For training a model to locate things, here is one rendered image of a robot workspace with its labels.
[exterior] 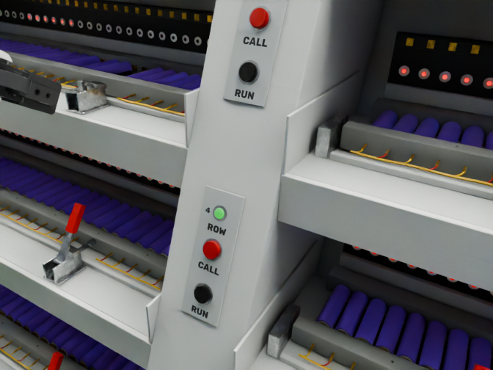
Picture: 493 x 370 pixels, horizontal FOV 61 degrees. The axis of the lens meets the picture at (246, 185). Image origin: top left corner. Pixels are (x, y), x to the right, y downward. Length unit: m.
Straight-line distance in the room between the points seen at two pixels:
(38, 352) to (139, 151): 0.38
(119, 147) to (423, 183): 0.29
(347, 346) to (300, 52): 0.27
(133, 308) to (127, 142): 0.18
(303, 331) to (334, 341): 0.03
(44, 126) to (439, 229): 0.42
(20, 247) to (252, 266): 0.35
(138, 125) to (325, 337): 0.28
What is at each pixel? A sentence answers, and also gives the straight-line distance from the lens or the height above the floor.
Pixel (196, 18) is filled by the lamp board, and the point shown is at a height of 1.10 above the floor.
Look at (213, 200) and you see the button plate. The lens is 0.37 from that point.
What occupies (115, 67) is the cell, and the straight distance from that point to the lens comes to 0.62.
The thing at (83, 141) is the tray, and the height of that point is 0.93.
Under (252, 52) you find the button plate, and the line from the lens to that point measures 0.36.
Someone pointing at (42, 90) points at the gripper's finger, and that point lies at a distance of 0.45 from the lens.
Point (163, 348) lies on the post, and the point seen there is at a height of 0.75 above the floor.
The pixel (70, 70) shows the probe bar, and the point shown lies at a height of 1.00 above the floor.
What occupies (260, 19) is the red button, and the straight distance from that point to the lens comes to 0.36.
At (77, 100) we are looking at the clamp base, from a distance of 0.49.
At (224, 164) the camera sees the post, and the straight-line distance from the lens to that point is 0.37.
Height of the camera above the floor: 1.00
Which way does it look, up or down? 10 degrees down
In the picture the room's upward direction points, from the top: 12 degrees clockwise
